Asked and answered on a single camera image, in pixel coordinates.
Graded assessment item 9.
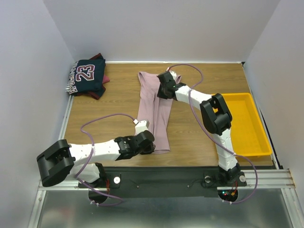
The navy number 23 jersey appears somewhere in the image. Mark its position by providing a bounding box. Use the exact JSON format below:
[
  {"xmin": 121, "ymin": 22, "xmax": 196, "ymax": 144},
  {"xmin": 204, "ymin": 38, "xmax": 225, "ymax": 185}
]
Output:
[{"xmin": 66, "ymin": 59, "xmax": 103, "ymax": 95}]

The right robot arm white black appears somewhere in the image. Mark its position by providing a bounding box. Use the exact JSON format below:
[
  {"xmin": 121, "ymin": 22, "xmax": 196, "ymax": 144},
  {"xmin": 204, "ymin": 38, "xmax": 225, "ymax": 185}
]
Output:
[{"xmin": 157, "ymin": 71, "xmax": 246, "ymax": 185}]

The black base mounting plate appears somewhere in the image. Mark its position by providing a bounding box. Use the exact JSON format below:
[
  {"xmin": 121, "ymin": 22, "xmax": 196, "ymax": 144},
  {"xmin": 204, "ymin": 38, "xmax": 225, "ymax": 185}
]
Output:
[{"xmin": 78, "ymin": 166, "xmax": 247, "ymax": 199}]

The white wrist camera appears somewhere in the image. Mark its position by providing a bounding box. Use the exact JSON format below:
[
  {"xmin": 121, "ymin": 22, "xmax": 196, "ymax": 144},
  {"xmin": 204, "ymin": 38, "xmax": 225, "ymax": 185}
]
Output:
[
  {"xmin": 167, "ymin": 68, "xmax": 181, "ymax": 84},
  {"xmin": 133, "ymin": 119, "xmax": 150, "ymax": 135}
]

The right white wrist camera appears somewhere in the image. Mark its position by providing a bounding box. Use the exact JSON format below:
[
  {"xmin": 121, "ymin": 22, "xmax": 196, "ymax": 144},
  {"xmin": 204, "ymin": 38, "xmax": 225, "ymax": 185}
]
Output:
[{"xmin": 167, "ymin": 68, "xmax": 181, "ymax": 84}]

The pink ribbed tank top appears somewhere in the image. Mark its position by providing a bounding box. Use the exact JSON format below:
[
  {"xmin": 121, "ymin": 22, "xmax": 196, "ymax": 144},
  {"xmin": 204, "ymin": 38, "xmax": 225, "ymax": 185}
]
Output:
[{"xmin": 137, "ymin": 71, "xmax": 173, "ymax": 154}]

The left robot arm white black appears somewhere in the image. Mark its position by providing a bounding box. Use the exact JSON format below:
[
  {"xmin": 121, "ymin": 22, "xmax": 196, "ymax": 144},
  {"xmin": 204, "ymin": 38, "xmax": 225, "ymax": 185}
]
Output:
[{"xmin": 37, "ymin": 130, "xmax": 154, "ymax": 187}]

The yellow plastic tray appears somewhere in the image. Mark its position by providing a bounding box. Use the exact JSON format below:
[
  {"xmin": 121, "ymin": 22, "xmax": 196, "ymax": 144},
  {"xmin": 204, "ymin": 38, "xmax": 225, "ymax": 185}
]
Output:
[{"xmin": 223, "ymin": 93, "xmax": 272, "ymax": 157}]

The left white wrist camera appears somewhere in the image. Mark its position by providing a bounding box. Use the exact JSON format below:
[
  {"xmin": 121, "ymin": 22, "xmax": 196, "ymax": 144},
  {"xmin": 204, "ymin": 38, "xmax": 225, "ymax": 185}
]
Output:
[{"xmin": 133, "ymin": 119, "xmax": 150, "ymax": 135}]

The maroon folded tank top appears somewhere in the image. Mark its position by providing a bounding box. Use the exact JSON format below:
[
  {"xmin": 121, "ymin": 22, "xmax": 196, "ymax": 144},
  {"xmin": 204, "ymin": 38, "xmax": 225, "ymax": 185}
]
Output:
[{"xmin": 85, "ymin": 53, "xmax": 110, "ymax": 100}]

